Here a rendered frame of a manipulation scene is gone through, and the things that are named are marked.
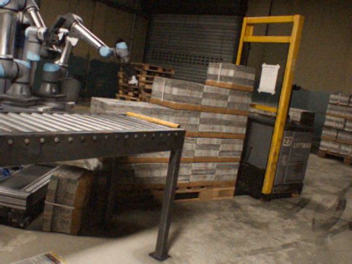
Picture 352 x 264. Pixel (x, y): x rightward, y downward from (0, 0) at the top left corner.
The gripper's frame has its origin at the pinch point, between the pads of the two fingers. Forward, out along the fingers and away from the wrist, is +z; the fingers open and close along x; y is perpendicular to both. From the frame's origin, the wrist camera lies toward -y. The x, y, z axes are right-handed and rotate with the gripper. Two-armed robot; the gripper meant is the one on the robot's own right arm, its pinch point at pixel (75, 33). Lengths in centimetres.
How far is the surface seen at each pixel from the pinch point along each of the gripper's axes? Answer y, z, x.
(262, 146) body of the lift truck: 39, 48, -246
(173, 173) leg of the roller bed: 63, 50, -49
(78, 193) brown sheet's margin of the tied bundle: 91, -6, -37
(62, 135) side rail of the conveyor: 49, 38, 31
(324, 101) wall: -90, 38, -770
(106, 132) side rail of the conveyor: 46, 41, 9
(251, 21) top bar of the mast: -90, 10, -232
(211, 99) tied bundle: 7, 17, -158
